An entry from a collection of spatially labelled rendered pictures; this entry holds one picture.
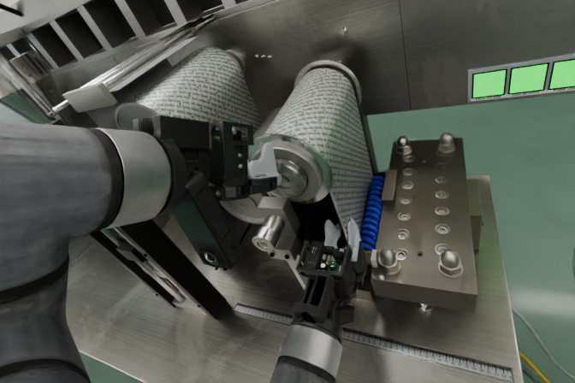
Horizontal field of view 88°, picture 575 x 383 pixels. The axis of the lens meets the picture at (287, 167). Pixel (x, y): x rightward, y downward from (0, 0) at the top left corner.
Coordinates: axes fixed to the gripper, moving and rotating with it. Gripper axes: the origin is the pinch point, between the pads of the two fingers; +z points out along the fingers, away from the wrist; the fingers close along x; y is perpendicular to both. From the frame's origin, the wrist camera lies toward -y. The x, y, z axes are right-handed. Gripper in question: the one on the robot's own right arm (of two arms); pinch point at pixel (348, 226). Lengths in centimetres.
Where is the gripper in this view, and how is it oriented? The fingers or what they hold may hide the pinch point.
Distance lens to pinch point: 57.1
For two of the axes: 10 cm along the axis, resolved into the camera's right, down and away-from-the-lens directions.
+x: -8.8, 0.2, 4.7
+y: -3.3, -7.5, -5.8
